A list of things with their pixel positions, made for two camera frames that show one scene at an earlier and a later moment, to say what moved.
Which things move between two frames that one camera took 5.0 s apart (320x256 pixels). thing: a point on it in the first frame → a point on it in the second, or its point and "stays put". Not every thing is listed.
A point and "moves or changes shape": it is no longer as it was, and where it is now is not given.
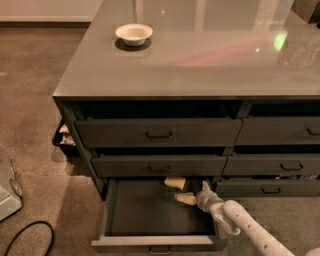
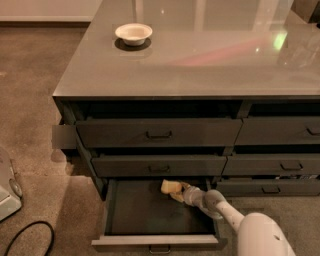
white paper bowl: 134,34 stays put
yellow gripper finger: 205,185 → 185,186
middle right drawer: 300,164 stays put
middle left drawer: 159,166 stays put
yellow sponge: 174,181 moves or changes shape
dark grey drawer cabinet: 197,90 stays put
